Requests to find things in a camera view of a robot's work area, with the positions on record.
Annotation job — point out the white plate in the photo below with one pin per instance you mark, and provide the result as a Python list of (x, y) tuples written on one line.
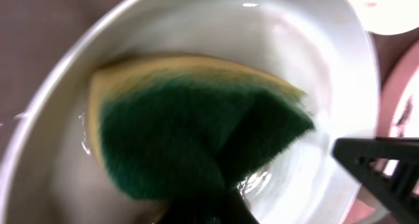
[(387, 17), (50, 175), (398, 116)]

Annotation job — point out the dark grey serving tray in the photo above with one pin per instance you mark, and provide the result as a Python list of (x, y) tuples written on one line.
[(36, 34)]

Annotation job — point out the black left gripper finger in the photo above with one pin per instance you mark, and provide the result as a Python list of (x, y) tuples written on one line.
[(360, 157)]

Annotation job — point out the green yellow sponge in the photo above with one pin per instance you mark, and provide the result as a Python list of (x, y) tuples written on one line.
[(186, 130)]

